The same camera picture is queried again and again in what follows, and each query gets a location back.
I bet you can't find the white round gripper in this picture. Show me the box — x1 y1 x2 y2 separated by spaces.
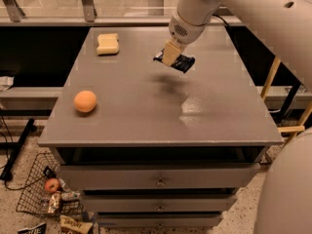
162 10 207 66

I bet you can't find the dark blue rxbar wrapper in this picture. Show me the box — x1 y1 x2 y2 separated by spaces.
153 50 195 73

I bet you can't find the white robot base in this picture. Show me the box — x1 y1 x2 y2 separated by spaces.
253 128 312 234

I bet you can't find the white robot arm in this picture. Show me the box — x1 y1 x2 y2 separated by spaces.
163 0 312 90

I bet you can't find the yellow sponge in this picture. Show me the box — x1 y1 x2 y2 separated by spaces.
97 33 119 56

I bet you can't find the grey drawer cabinet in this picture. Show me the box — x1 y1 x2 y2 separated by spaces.
40 26 282 216

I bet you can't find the orange fruit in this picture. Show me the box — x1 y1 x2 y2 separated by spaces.
73 91 97 113

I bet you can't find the top grey drawer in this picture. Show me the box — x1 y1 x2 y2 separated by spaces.
57 163 260 190

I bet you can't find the grey drawer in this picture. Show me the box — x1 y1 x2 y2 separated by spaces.
57 163 260 190
82 194 237 213
96 214 222 228

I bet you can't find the middle grey drawer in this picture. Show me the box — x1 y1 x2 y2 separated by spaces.
82 194 237 213

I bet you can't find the metal railing with posts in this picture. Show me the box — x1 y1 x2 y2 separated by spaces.
0 0 245 27

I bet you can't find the red apple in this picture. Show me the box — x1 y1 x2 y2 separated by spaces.
45 178 60 193

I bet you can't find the bottom grey drawer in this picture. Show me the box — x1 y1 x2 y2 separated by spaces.
96 214 222 228

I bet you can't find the silver snack wrapper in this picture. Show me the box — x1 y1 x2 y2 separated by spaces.
48 191 61 215

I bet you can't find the yellow chip bag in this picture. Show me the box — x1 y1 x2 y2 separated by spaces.
59 215 93 234

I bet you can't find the black metal stand leg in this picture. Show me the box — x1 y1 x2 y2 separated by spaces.
0 119 36 181

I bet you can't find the dark snack bag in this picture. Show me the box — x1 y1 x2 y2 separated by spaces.
18 223 47 234

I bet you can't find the yellow wooden ladder frame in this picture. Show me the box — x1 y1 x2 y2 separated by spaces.
260 57 312 143

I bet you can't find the black wire basket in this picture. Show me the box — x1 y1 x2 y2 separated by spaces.
16 153 83 217

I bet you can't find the black cable on floor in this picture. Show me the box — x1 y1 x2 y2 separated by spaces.
3 174 47 192

